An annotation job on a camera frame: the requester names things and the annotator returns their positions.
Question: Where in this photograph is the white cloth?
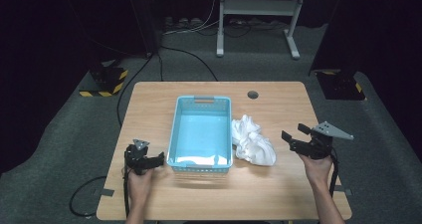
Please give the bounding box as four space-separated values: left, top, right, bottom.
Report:
231 113 278 167

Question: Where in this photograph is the person's right hand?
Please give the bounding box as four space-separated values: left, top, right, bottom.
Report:
298 153 333 186

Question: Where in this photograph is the long black floor cable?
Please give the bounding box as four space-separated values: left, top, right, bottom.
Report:
115 53 155 127

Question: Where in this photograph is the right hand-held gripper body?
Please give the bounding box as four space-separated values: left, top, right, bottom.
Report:
289 120 354 161

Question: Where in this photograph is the black cable bundle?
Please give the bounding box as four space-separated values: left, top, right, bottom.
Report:
224 18 287 39

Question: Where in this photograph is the looped black floor cable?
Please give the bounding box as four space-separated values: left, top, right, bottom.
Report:
69 175 107 218

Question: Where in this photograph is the thin white cable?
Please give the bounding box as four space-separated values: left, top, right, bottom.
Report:
162 0 222 36

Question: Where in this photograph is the light blue plastic basket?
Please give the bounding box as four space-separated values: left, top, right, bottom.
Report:
166 95 233 174

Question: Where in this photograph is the black yellow striped stand base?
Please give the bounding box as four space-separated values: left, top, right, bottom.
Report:
79 66 129 98
315 70 367 102

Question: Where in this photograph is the curved black floor cable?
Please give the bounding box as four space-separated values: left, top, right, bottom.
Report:
160 46 219 82

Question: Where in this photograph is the white metal stand frame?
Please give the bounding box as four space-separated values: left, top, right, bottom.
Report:
216 0 309 60

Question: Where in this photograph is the grey power strip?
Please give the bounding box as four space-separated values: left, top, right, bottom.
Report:
163 16 204 31

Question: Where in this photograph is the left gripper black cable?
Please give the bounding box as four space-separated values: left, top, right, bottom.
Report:
122 163 131 217

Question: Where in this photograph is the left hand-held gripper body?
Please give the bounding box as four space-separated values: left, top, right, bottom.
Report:
123 137 152 176

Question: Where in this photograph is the person's left hand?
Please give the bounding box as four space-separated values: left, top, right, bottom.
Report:
126 167 157 203

